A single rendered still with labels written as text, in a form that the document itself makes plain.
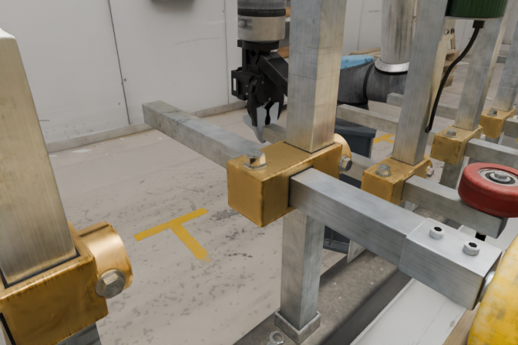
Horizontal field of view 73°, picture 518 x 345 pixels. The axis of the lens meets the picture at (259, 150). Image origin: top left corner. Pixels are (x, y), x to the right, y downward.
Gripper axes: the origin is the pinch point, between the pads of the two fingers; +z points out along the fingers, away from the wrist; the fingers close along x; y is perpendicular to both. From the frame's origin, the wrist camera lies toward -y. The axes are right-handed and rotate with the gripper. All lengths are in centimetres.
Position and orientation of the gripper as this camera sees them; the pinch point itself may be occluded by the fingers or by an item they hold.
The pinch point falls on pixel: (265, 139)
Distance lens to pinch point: 74.4
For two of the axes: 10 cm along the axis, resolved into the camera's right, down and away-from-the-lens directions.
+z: -0.2, 9.0, 4.4
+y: -6.6, -3.4, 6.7
